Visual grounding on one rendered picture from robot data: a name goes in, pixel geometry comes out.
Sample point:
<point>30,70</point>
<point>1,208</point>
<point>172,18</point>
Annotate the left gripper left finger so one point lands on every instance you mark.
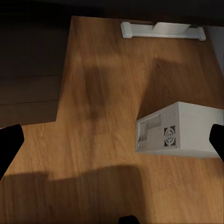
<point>11,140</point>

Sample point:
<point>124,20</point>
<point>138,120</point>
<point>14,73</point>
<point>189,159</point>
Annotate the cabinet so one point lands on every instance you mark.
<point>32,55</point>

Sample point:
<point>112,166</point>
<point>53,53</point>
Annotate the desktop computer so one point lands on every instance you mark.
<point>181,129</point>

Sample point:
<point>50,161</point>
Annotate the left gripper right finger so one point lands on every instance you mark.
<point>217,139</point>

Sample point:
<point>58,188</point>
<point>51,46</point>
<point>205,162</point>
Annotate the desk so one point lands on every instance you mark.
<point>173,17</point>

